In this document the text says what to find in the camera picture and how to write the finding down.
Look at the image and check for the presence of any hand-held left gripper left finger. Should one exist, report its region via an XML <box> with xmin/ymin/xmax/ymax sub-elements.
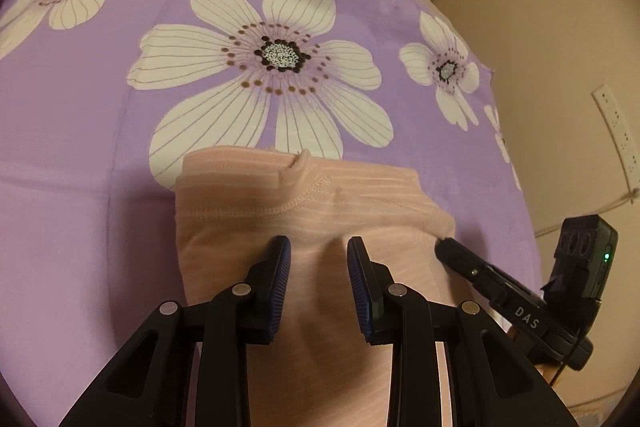
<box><xmin>57</xmin><ymin>235</ymin><xmax>292</xmax><ymax>427</ymax></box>

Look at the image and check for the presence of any beige cable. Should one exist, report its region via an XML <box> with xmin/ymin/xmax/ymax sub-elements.
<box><xmin>535</xmin><ymin>189</ymin><xmax>640</xmax><ymax>239</ymax></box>

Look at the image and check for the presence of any purple floral blanket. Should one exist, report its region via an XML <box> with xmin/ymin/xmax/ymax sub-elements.
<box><xmin>0</xmin><ymin>0</ymin><xmax>546</xmax><ymax>427</ymax></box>

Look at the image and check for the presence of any pink striped long-sleeve shirt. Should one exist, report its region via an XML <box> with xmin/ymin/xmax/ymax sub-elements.
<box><xmin>172</xmin><ymin>147</ymin><xmax>458</xmax><ymax>427</ymax></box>

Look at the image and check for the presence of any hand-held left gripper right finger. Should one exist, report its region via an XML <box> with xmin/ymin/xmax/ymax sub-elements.
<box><xmin>346</xmin><ymin>236</ymin><xmax>563</xmax><ymax>427</ymax></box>

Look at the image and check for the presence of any white power strip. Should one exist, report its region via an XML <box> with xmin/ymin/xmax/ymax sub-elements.
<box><xmin>591</xmin><ymin>82</ymin><xmax>640</xmax><ymax>188</ymax></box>

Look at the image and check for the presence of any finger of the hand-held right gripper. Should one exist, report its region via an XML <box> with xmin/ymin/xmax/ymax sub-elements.
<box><xmin>434</xmin><ymin>237</ymin><xmax>501</xmax><ymax>303</ymax></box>

